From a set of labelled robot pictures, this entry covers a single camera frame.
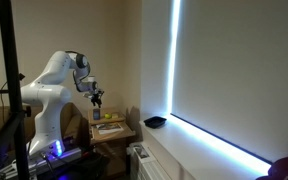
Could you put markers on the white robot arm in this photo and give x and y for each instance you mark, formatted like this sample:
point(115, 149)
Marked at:
point(47, 90)

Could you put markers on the black tripod pole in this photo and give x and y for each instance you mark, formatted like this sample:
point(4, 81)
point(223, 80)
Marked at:
point(14, 127)

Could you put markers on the robot base mounting platform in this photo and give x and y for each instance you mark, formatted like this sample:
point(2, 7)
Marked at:
point(45, 163)

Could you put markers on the black plastic bowl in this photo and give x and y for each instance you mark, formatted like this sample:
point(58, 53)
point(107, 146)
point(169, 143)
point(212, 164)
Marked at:
point(155, 122)

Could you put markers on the white radiator heater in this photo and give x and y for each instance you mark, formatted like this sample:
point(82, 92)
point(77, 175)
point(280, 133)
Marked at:
point(147, 168)

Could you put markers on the green tennis ball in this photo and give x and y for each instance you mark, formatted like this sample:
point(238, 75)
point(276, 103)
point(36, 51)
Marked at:
point(107, 116)

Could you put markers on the colourful brochure on cabinet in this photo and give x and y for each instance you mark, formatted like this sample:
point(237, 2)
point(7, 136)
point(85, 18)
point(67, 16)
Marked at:
point(108, 128)

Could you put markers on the dark red cap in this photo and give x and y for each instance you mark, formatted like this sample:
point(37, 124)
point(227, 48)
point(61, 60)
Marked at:
point(277, 171)

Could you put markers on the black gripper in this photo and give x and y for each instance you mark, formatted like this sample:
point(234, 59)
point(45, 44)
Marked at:
point(95, 95)

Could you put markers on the blue tin can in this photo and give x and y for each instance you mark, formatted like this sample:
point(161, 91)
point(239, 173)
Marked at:
point(96, 114)

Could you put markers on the yellow sticky note pad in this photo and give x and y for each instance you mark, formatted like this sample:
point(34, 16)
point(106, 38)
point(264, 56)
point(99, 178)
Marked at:
point(115, 116)

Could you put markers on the brochure on radiator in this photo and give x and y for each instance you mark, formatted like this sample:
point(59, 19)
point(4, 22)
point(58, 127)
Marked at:
point(141, 152)

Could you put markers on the brown cardboard box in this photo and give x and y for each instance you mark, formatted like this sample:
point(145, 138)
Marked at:
point(71, 121)

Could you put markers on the grey roller window blind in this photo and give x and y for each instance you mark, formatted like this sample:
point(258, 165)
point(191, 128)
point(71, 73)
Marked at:
point(231, 72)

